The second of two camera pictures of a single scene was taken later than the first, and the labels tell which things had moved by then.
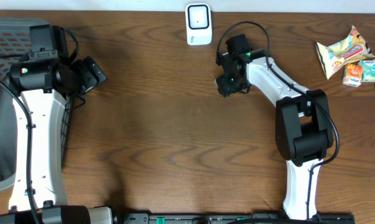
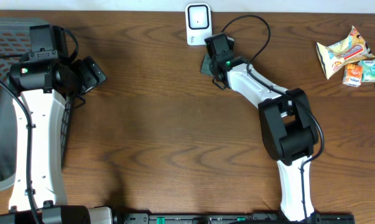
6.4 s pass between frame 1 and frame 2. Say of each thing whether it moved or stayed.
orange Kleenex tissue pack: stayed
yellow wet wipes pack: stayed
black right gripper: moved
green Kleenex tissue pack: stayed
